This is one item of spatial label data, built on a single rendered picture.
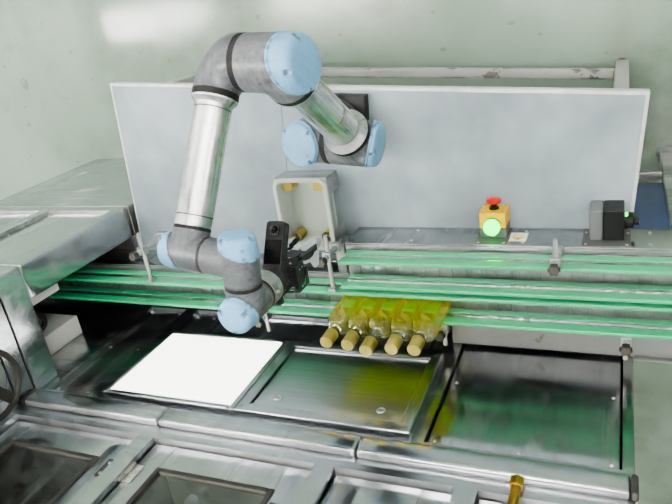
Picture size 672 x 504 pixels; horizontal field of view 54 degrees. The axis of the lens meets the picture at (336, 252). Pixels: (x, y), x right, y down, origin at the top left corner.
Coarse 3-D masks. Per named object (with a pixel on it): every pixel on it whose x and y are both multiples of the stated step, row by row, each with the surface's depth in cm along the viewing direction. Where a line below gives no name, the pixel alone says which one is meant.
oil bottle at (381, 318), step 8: (384, 304) 177; (392, 304) 176; (400, 304) 178; (376, 312) 173; (384, 312) 173; (392, 312) 172; (376, 320) 170; (384, 320) 169; (384, 328) 169; (384, 336) 170
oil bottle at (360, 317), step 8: (376, 296) 182; (360, 304) 179; (368, 304) 179; (376, 304) 178; (360, 312) 175; (368, 312) 174; (352, 320) 172; (360, 320) 172; (368, 320) 172; (360, 328) 171; (368, 328) 172; (360, 336) 172
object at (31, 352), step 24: (0, 288) 183; (24, 288) 190; (0, 312) 183; (24, 312) 190; (0, 336) 183; (24, 336) 191; (0, 360) 184; (24, 360) 191; (48, 360) 199; (24, 384) 191; (0, 408) 184
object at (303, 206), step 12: (276, 180) 192; (288, 180) 190; (300, 180) 189; (312, 180) 187; (324, 180) 189; (276, 192) 194; (288, 192) 199; (300, 192) 199; (312, 192) 197; (324, 192) 187; (276, 204) 195; (288, 204) 200; (300, 204) 200; (312, 204) 199; (324, 204) 197; (288, 216) 200; (300, 216) 202; (312, 216) 201; (324, 216) 199; (312, 228) 202; (324, 228) 201
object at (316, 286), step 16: (80, 272) 229; (96, 272) 226; (112, 272) 223; (128, 272) 221; (144, 272) 219; (160, 272) 217; (176, 272) 215; (224, 288) 200; (304, 288) 190; (320, 288) 188; (528, 304) 164; (544, 304) 163; (560, 304) 161; (576, 304) 160; (592, 304) 158; (608, 304) 157; (624, 304) 156; (640, 304) 155; (656, 304) 154
